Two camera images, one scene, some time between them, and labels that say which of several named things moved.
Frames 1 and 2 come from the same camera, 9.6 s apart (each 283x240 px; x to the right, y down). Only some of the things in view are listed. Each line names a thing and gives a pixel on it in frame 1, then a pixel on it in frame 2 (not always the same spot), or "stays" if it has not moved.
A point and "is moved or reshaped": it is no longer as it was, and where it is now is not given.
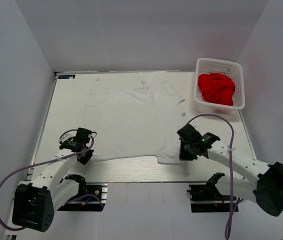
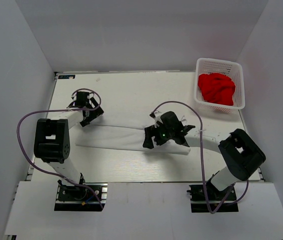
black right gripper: [183, 156] → [152, 131]
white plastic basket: [232, 69] stays
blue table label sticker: [71, 76] stays
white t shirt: [135, 123] is moved or reshaped
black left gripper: [84, 160] → [95, 113]
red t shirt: [217, 88] stays
